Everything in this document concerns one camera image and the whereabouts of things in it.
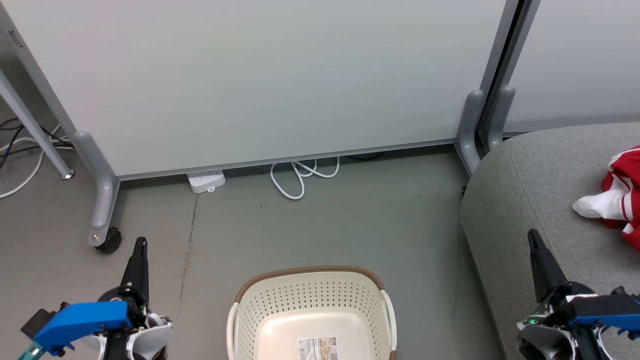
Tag cream perforated laundry basket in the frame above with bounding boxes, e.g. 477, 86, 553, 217
226, 265, 398, 360

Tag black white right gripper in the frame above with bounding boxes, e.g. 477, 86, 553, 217
517, 229, 616, 360

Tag red and white garment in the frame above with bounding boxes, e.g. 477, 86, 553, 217
572, 146, 640, 253

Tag grey metal table leg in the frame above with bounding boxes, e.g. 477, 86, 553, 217
0, 70, 76, 180

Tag white power strip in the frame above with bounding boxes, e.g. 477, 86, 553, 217
187, 170, 227, 194

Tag grey fabric sofa seat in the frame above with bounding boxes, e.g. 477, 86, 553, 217
460, 122, 640, 360

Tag wide white partition panel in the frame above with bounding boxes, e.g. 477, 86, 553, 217
0, 0, 508, 181

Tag looped white power cable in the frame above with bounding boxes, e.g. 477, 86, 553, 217
270, 156, 341, 201

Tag black caster wheel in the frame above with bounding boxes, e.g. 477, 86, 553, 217
95, 227, 122, 254

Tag white floor cable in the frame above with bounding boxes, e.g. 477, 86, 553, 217
0, 125, 62, 199

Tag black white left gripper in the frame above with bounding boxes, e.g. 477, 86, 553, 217
80, 237, 175, 360

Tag narrow white partition panel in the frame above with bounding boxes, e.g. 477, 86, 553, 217
502, 0, 640, 135

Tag black floor cables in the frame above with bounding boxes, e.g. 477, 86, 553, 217
0, 119, 75, 171

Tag paper basket label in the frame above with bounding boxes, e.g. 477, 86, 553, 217
297, 336, 339, 360

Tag grey partition foot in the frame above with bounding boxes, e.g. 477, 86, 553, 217
72, 131, 121, 247
454, 89, 486, 176
487, 85, 516, 152

